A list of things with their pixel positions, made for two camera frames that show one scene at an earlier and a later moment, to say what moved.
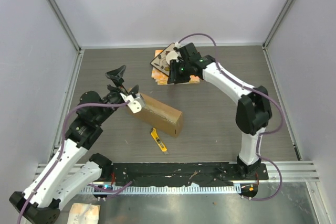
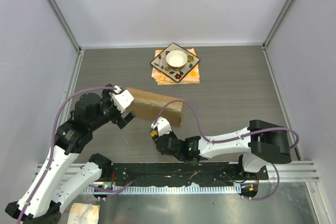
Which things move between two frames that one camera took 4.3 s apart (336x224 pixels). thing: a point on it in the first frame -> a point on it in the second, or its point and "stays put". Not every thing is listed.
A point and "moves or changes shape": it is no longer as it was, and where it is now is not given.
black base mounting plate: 181,174 stays put
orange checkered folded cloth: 162,78 stays put
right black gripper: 175,77 -> 171,134
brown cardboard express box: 160,116 moves or changes shape
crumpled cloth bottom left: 83,213 stays put
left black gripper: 116,76 -> 105,98
